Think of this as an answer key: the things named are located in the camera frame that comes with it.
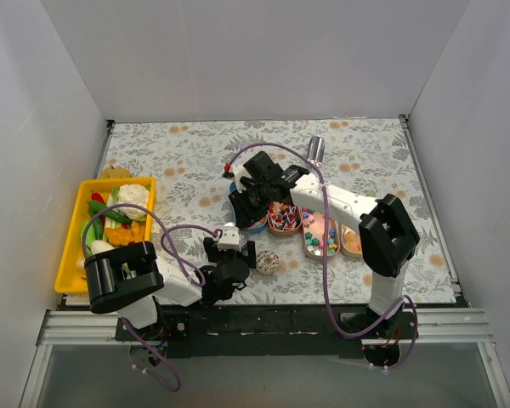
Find red toy chili pepper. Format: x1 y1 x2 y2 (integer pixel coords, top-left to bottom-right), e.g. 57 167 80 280
91 192 106 204

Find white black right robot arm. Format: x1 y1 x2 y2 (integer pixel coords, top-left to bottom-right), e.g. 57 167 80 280
224 151 420 338

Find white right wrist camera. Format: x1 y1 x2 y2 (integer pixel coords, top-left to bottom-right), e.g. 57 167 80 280
230 165 251 193

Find white toy vegetable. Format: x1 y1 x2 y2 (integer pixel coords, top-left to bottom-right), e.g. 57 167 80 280
114 184 150 222

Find floral patterned table mat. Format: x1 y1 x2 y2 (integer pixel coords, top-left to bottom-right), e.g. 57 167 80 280
105 118 456 304

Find beige gummy candy tray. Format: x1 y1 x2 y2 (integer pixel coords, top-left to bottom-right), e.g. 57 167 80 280
340 225 363 259

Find clear glass jar lid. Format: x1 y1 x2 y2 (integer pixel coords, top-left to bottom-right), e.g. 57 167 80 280
223 222 241 233

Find green toy vegetables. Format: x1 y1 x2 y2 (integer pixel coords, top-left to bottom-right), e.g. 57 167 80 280
82 201 139 258

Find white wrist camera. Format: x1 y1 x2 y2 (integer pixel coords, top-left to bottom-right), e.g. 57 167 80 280
230 165 251 193
217 229 242 252

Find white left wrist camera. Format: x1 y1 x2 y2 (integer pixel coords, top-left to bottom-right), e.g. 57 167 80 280
217 229 242 252

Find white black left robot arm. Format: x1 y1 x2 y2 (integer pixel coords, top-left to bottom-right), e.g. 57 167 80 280
84 238 257 340

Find blue candy tray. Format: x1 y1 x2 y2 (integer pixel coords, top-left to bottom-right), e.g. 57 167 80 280
229 182 267 234

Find orange toy carrot slices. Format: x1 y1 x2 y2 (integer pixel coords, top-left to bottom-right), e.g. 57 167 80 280
104 221 145 247

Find aluminium frame rail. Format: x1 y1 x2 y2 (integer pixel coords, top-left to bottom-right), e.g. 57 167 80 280
20 308 510 407

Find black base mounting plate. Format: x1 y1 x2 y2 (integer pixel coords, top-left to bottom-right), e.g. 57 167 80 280
115 305 426 359

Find yellow plastic bin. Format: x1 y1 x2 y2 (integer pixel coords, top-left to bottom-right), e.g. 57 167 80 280
54 176 156 294

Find small donut decorated tin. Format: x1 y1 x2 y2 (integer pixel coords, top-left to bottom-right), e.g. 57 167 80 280
256 251 280 275

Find pink lollipop tray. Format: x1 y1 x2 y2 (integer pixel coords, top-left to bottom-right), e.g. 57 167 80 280
267 201 302 237

